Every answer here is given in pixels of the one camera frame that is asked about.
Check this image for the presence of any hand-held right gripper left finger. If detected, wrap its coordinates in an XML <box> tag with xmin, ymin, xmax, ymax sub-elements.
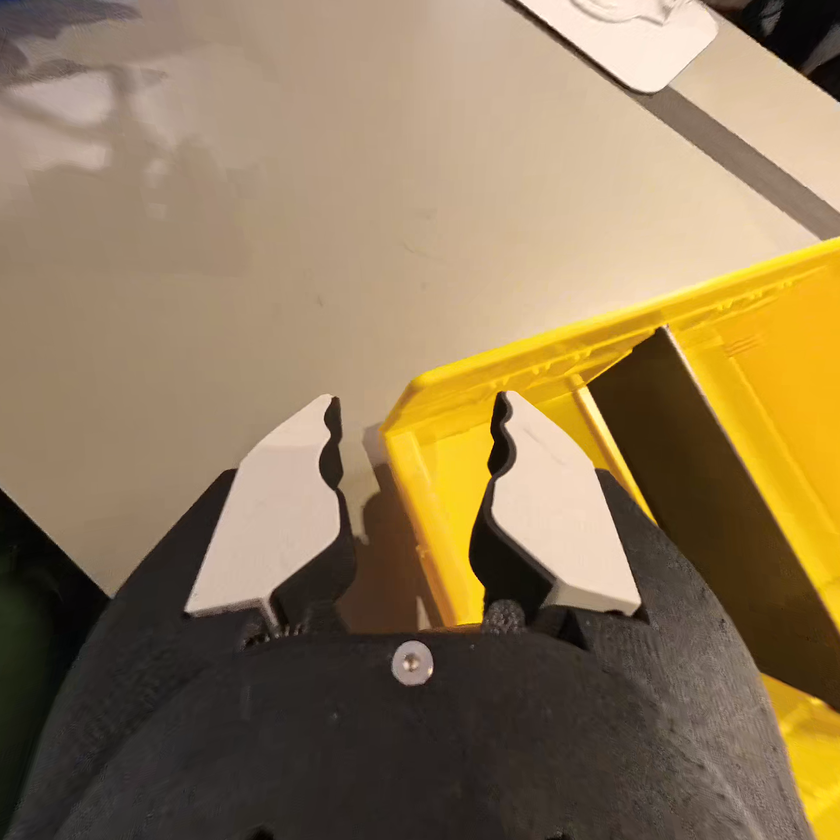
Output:
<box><xmin>184</xmin><ymin>394</ymin><xmax>358</xmax><ymax>634</ymax></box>

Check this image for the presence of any yellow plastic bin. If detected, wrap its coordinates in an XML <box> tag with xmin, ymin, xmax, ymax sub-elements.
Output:
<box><xmin>381</xmin><ymin>238</ymin><xmax>840</xmax><ymax>840</ymax></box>

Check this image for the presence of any white laminated instruction sheet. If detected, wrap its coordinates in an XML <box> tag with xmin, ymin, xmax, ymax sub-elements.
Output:
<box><xmin>512</xmin><ymin>0</ymin><xmax>719</xmax><ymax>94</ymax></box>

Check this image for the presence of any dark grey divider panel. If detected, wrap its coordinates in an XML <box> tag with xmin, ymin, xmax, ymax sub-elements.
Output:
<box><xmin>586</xmin><ymin>325</ymin><xmax>840</xmax><ymax>713</ymax></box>

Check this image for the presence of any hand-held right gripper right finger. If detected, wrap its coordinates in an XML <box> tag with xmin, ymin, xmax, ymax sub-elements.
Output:
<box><xmin>468</xmin><ymin>390</ymin><xmax>643</xmax><ymax>623</ymax></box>

